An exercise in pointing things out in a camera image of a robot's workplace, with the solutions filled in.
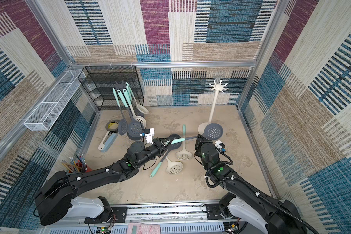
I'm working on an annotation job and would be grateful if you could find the white skimmer mint handle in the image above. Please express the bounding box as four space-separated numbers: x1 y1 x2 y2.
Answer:
126 83 149 115

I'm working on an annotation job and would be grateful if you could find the grey utensil rack stand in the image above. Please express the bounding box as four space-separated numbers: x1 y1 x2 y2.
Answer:
115 82 129 127

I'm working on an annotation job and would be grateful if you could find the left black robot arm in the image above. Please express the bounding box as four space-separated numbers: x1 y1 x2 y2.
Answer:
33 138 172 226

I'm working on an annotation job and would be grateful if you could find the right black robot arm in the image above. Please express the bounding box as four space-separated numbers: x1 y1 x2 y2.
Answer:
195 135 307 234

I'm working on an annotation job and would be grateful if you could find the white utensil rack stand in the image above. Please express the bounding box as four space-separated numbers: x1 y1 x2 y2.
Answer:
198 80 228 134

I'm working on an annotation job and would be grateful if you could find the black mesh shelf rack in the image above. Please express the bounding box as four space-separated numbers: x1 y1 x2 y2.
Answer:
79 65 144 111

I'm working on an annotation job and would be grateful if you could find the red pencil cup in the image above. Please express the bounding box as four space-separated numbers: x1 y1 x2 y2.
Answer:
61 154 92 173

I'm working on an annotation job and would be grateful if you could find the pink calculator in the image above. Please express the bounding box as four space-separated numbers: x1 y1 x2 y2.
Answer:
126 223 161 234

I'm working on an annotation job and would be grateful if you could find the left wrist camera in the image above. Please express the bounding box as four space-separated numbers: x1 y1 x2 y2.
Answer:
140 128 155 144

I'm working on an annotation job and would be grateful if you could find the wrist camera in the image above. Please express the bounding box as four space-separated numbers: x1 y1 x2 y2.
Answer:
140 128 155 144
214 140 226 152

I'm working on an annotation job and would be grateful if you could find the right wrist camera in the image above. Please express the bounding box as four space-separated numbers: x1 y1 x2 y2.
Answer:
214 140 226 152

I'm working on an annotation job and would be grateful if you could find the grey duct tape roll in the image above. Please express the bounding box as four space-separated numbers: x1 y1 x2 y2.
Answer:
105 120 119 133

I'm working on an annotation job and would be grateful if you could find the white wire wall basket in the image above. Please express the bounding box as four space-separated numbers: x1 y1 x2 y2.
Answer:
24 69 82 131

